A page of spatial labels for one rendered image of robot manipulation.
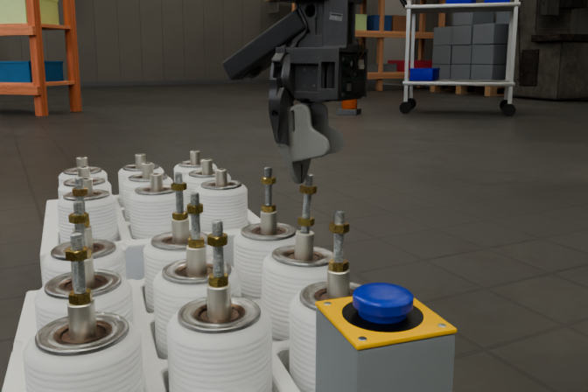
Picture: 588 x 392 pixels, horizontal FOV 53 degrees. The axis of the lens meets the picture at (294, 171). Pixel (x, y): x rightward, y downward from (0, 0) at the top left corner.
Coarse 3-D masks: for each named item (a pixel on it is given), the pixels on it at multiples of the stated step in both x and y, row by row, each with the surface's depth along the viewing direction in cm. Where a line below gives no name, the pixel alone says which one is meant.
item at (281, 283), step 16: (272, 272) 66; (288, 272) 65; (304, 272) 65; (320, 272) 65; (272, 288) 67; (288, 288) 65; (272, 304) 67; (288, 304) 66; (272, 320) 67; (288, 320) 66; (272, 336) 67; (288, 336) 66
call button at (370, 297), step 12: (360, 288) 40; (372, 288) 40; (384, 288) 40; (396, 288) 40; (360, 300) 38; (372, 300) 38; (384, 300) 38; (396, 300) 38; (408, 300) 38; (360, 312) 39; (372, 312) 38; (384, 312) 37; (396, 312) 37; (408, 312) 38
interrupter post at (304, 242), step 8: (296, 232) 69; (312, 232) 69; (296, 240) 69; (304, 240) 68; (312, 240) 68; (296, 248) 69; (304, 248) 68; (312, 248) 69; (296, 256) 69; (304, 256) 68; (312, 256) 69
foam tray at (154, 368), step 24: (144, 288) 81; (24, 312) 71; (144, 312) 71; (24, 336) 65; (144, 336) 65; (144, 360) 60; (288, 360) 63; (24, 384) 56; (144, 384) 56; (168, 384) 59; (288, 384) 56
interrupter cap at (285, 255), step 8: (280, 248) 71; (288, 248) 71; (320, 248) 72; (272, 256) 68; (280, 256) 68; (288, 256) 68; (320, 256) 69; (328, 256) 69; (288, 264) 66; (296, 264) 66; (304, 264) 66; (312, 264) 66; (320, 264) 66
